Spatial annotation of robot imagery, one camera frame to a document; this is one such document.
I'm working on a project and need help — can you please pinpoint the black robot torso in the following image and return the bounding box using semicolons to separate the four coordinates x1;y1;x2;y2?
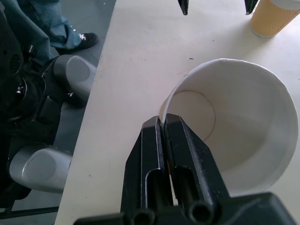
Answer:
0;0;71;213

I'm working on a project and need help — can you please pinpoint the silver robot leg segment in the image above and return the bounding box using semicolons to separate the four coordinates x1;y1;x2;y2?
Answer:
52;54;98;106
8;146;73;194

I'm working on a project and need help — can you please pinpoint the black metal frame bar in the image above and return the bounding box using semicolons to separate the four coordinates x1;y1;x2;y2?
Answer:
0;205;59;216

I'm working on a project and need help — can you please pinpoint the brown ribbed paper cup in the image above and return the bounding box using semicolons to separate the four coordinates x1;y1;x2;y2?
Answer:
250;0;300;38

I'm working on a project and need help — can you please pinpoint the black sneaker with white print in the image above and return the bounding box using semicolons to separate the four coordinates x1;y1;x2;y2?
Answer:
55;32;99;53

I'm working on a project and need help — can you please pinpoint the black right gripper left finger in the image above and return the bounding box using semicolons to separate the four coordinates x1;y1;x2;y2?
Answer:
121;115;165;213

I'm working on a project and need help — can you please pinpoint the person's leg in blue jeans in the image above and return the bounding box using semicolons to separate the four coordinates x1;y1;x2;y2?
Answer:
4;0;56;62
28;0;82;50

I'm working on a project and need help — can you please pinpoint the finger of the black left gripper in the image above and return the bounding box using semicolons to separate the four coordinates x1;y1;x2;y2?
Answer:
176;0;189;16
244;0;259;16

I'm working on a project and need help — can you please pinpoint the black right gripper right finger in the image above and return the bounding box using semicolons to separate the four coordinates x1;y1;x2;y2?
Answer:
164;113;232;207

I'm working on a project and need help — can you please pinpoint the white-lined paper cup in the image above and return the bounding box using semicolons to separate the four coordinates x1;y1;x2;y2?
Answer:
158;58;294;198

